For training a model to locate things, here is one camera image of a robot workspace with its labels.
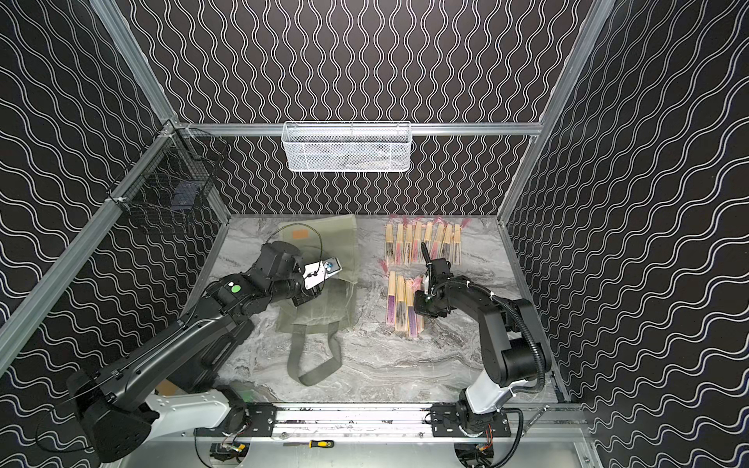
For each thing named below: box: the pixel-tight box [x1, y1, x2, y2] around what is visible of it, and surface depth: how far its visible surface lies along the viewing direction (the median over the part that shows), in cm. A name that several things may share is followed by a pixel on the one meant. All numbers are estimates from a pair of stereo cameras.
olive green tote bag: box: [275, 214, 359, 387], surface depth 89 cm
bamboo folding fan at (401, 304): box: [394, 274, 409, 334], surface depth 97 cm
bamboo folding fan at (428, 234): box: [422, 217, 434, 259], surface depth 119 cm
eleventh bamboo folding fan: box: [405, 277, 419, 339], surface depth 94 cm
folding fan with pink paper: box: [394, 216, 406, 267], surface depth 115 cm
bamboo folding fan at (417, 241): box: [411, 220, 424, 265], surface depth 115 cm
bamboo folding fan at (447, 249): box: [440, 221, 454, 267], surface depth 116 cm
